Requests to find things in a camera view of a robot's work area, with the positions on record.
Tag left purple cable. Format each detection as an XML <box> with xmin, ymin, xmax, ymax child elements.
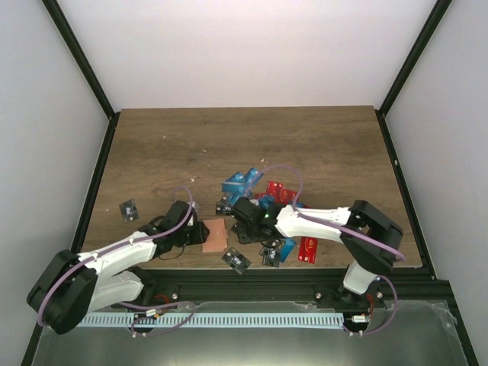
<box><xmin>37</xmin><ymin>185</ymin><xmax>195</xmax><ymax>329</ymax></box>

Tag black frame post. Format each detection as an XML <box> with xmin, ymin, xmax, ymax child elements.
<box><xmin>375</xmin><ymin>0</ymin><xmax>454</xmax><ymax>115</ymax></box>
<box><xmin>40</xmin><ymin>0</ymin><xmax>116</xmax><ymax>120</ymax></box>

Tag blue card beside black pair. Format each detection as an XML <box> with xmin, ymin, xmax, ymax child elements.
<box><xmin>280</xmin><ymin>238</ymin><xmax>297</xmax><ymax>263</ymax></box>

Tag red VIP card front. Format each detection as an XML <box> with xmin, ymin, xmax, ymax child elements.
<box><xmin>297</xmin><ymin>237</ymin><xmax>318</xmax><ymax>264</ymax></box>

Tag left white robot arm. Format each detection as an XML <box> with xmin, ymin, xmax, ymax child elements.
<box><xmin>26</xmin><ymin>201</ymin><xmax>210</xmax><ymax>335</ymax></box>

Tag lone black card far left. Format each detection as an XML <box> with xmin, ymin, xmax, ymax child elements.
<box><xmin>119</xmin><ymin>199</ymin><xmax>140</xmax><ymax>223</ymax></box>

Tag black VIP card front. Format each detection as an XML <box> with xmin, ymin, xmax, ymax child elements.
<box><xmin>222</xmin><ymin>248</ymin><xmax>251</xmax><ymax>275</ymax></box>

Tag black cards under blue pile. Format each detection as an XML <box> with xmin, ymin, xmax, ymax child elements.
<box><xmin>215</xmin><ymin>194</ymin><xmax>239</xmax><ymax>216</ymax></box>

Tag right black frame post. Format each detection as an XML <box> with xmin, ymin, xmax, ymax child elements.
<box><xmin>375</xmin><ymin>0</ymin><xmax>454</xmax><ymax>115</ymax></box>

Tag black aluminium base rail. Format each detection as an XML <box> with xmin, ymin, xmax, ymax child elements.
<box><xmin>110</xmin><ymin>268</ymin><xmax>451</xmax><ymax>310</ymax></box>

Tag metal sheet front panel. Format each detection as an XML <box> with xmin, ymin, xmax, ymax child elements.
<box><xmin>33</xmin><ymin>300</ymin><xmax>468</xmax><ymax>365</ymax></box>

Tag red card pile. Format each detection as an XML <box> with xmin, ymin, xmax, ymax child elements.
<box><xmin>252</xmin><ymin>181</ymin><xmax>297</xmax><ymax>209</ymax></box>

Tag left black frame post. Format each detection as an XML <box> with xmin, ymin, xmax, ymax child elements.
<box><xmin>40</xmin><ymin>0</ymin><xmax>116</xmax><ymax>120</ymax></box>

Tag black VIP card pair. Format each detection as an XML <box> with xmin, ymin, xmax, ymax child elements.
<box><xmin>259</xmin><ymin>245</ymin><xmax>282</xmax><ymax>268</ymax></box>

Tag blue card pile top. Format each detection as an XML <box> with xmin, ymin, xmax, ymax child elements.
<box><xmin>221</xmin><ymin>168</ymin><xmax>263</xmax><ymax>197</ymax></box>

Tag light blue slotted cable duct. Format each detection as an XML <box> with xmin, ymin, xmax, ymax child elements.
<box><xmin>79</xmin><ymin>313</ymin><xmax>344</xmax><ymax>329</ymax></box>

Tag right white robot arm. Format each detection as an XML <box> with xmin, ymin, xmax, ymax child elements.
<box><xmin>230</xmin><ymin>197</ymin><xmax>406</xmax><ymax>307</ymax></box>

